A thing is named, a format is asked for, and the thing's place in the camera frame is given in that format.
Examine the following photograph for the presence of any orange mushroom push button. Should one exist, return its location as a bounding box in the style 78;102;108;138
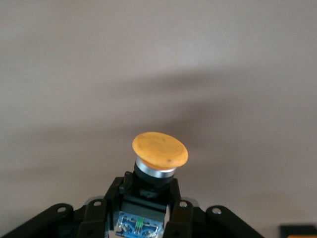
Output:
115;131;189;238

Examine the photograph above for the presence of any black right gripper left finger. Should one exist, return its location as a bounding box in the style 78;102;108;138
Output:
0;177;124;238

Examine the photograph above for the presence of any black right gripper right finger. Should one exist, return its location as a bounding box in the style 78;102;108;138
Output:
164;178;265;238

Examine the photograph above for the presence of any orange button enclosure box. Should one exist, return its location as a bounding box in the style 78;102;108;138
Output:
279;224;317;238

